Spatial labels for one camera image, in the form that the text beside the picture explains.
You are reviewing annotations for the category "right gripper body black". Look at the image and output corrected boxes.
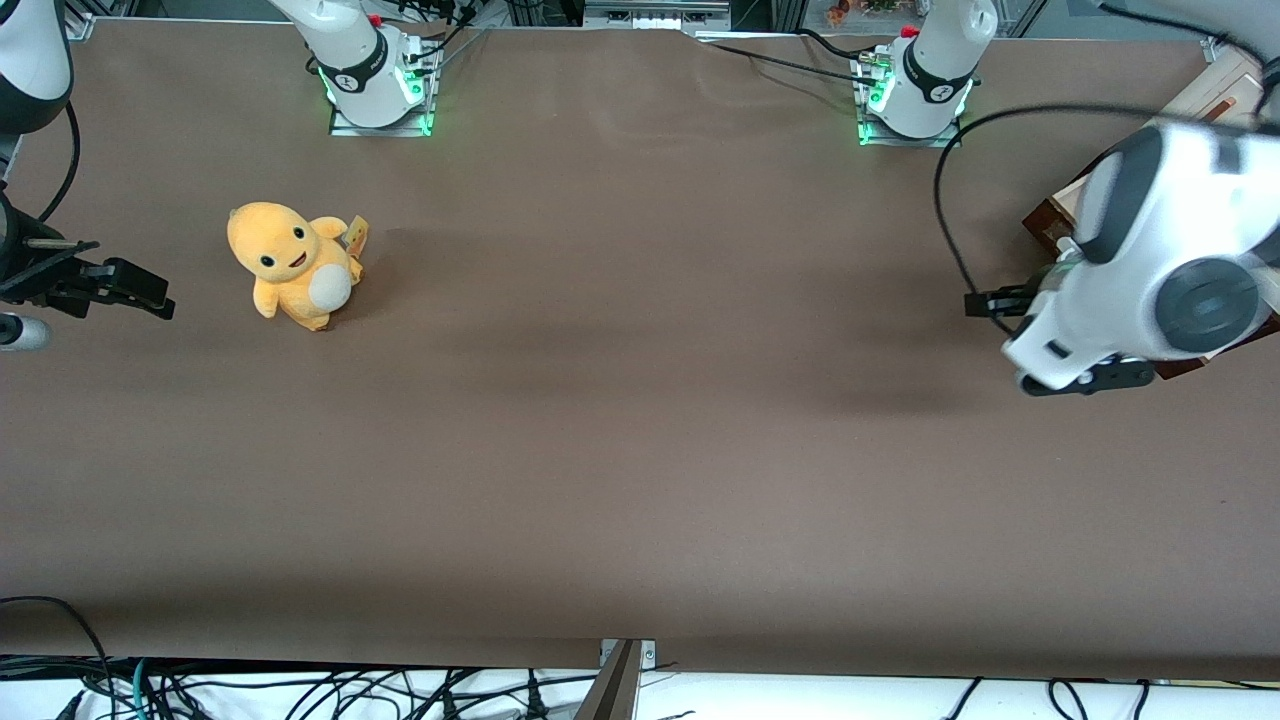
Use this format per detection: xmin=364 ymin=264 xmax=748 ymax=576
xmin=0 ymin=190 xmax=101 ymax=303

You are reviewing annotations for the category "yellow plush toy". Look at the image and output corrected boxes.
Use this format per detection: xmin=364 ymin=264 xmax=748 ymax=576
xmin=226 ymin=201 xmax=369 ymax=333

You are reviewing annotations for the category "brown table cover sheet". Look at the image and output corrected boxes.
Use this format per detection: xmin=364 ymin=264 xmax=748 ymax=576
xmin=0 ymin=18 xmax=1280 ymax=683

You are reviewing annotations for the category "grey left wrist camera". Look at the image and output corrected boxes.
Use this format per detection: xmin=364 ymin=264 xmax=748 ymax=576
xmin=1018 ymin=357 xmax=1158 ymax=398

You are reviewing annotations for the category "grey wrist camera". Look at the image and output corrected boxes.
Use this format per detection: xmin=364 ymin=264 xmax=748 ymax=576
xmin=1018 ymin=357 xmax=1158 ymax=398
xmin=0 ymin=313 xmax=50 ymax=352

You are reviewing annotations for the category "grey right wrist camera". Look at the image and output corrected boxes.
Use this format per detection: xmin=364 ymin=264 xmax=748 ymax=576
xmin=0 ymin=313 xmax=50 ymax=352

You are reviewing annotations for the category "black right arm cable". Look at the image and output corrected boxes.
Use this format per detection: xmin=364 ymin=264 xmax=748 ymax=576
xmin=38 ymin=100 xmax=82 ymax=226

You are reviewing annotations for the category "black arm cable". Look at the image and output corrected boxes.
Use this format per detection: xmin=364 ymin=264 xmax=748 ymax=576
xmin=38 ymin=100 xmax=82 ymax=226
xmin=934 ymin=103 xmax=1171 ymax=336

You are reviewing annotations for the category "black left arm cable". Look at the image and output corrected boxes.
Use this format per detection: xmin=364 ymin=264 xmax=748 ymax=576
xmin=934 ymin=103 xmax=1171 ymax=336

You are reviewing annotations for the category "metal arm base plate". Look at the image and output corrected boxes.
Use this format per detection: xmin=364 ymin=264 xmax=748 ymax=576
xmin=328 ymin=45 xmax=438 ymax=138
xmin=855 ymin=55 xmax=964 ymax=149

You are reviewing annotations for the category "dark camera mount pole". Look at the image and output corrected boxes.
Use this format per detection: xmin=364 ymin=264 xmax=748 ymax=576
xmin=575 ymin=638 xmax=658 ymax=720

